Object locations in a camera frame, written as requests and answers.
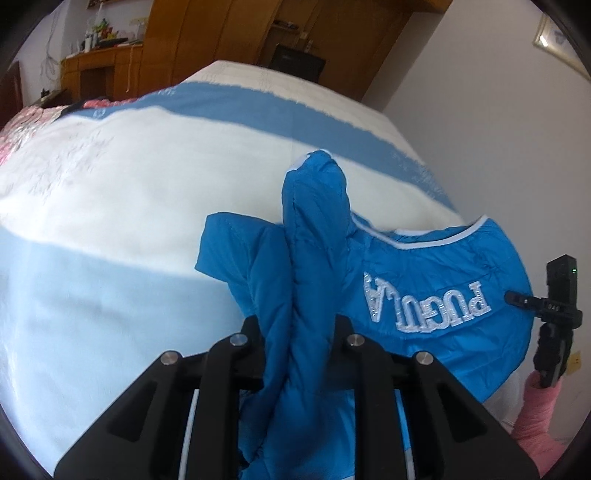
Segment wooden desk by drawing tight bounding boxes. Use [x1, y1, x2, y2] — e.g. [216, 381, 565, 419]
[60, 43, 149, 101]

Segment pink floral quilt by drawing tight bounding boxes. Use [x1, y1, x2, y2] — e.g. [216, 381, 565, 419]
[0, 98, 118, 168]

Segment dark wooden headboard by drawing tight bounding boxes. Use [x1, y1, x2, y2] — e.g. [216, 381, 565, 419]
[0, 60, 24, 131]

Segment framed wall picture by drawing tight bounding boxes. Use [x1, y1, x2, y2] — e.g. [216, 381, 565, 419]
[532, 15, 579, 50]

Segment dark nightstand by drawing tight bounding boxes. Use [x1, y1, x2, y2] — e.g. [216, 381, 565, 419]
[31, 88, 73, 110]

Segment black chair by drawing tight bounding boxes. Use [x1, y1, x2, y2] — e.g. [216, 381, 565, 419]
[267, 43, 327, 85]

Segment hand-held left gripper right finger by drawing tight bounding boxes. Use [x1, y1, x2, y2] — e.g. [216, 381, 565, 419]
[330, 316, 540, 480]

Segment wooden door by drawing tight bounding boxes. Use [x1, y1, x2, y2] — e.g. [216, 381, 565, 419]
[318, 0, 455, 112]

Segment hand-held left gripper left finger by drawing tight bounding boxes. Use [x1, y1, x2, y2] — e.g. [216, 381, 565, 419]
[54, 316, 273, 480]

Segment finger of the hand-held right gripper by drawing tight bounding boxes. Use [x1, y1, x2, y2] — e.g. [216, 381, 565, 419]
[504, 290, 546, 312]

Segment wall cables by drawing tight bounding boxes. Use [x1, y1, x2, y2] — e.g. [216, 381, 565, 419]
[39, 53, 63, 81]

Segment wooden wardrobe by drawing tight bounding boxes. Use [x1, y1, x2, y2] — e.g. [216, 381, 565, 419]
[139, 0, 288, 88]

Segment wooden open shelf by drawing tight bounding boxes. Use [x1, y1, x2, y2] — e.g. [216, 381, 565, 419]
[259, 0, 324, 70]

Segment bed with blue-white blanket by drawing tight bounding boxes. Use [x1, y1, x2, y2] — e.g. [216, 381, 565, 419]
[0, 60, 536, 478]

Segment blue quilted jacket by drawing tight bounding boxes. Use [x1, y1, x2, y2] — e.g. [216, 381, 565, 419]
[194, 150, 539, 480]

